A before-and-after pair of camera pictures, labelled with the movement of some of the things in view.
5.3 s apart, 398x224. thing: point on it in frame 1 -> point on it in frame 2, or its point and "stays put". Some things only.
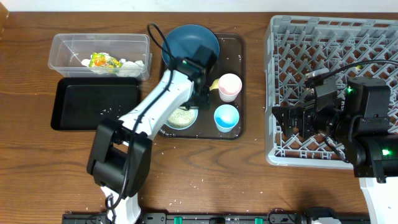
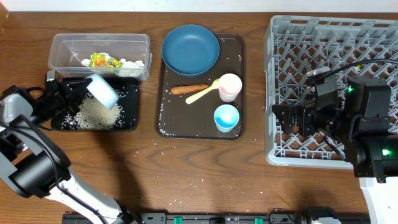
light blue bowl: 181,119 -> 103,91
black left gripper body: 201,92 -> 66,94
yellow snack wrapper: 98,60 stays put
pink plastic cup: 229,84 stays put
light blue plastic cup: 226,117 stays put
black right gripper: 299,121 stays put
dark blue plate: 185,40 stays put
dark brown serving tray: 224,118 stays put
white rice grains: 181,118 -> 94,114
